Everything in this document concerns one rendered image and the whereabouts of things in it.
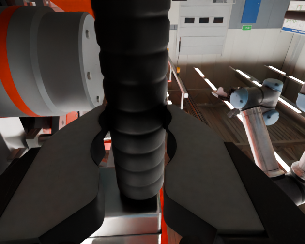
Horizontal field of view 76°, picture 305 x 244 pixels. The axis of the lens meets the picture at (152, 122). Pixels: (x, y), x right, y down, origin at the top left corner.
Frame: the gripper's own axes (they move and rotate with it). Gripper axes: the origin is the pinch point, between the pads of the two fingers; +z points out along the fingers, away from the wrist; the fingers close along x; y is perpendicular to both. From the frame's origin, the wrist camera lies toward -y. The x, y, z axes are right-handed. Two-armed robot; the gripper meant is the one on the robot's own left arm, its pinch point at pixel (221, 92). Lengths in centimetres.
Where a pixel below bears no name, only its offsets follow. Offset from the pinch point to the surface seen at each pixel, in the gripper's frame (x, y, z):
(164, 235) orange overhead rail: -17, -217, 39
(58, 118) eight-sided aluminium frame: 83, 10, -39
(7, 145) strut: 89, 15, -56
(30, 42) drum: 83, 32, -62
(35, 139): 86, 14, -53
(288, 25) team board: -696, 53, 528
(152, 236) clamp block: 74, 21, -79
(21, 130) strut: 88, 15, -52
